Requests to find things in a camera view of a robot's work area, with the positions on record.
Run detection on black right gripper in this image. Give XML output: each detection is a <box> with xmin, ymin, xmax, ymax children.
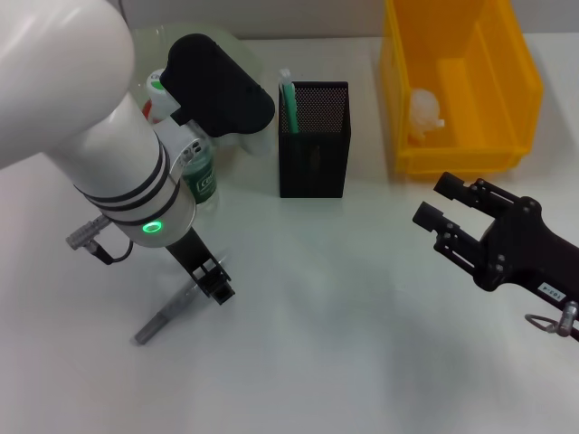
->
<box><xmin>411</xmin><ymin>171</ymin><xmax>579</xmax><ymax>316</ymax></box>

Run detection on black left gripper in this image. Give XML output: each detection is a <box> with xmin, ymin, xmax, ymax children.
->
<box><xmin>164</xmin><ymin>227</ymin><xmax>238</xmax><ymax>308</ymax></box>

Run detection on grey glitter pen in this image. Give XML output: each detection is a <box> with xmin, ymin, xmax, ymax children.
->
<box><xmin>132</xmin><ymin>255</ymin><xmax>228</xmax><ymax>347</ymax></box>

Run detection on clear green-label water bottle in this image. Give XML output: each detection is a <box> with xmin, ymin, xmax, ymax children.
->
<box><xmin>144</xmin><ymin>67</ymin><xmax>219</xmax><ymax>214</ymax></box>

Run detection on white paper ball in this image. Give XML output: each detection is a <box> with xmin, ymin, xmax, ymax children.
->
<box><xmin>408</xmin><ymin>88</ymin><xmax>447</xmax><ymax>142</ymax></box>

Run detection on mint green utility knife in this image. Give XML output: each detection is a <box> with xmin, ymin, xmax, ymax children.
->
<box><xmin>277</xmin><ymin>68</ymin><xmax>301</xmax><ymax>136</ymax></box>

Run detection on black mesh pen holder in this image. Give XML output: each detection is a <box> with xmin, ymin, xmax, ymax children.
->
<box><xmin>278</xmin><ymin>80</ymin><xmax>352</xmax><ymax>200</ymax></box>

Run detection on pale green glass fruit plate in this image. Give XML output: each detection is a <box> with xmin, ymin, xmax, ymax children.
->
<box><xmin>128</xmin><ymin>23</ymin><xmax>273</xmax><ymax>151</ymax></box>

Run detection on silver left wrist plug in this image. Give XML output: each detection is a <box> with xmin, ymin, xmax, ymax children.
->
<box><xmin>65</xmin><ymin>215</ymin><xmax>113</xmax><ymax>250</ymax></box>

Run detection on yellow plastic bin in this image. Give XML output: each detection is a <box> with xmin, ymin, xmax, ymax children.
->
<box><xmin>378</xmin><ymin>0</ymin><xmax>545</xmax><ymax>183</ymax></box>

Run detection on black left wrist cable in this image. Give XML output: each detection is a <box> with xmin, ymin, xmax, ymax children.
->
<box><xmin>88</xmin><ymin>238</ymin><xmax>136</xmax><ymax>267</ymax></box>

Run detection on grey right wrist cable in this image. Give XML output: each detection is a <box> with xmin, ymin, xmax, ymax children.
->
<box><xmin>524</xmin><ymin>301</ymin><xmax>579</xmax><ymax>344</ymax></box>

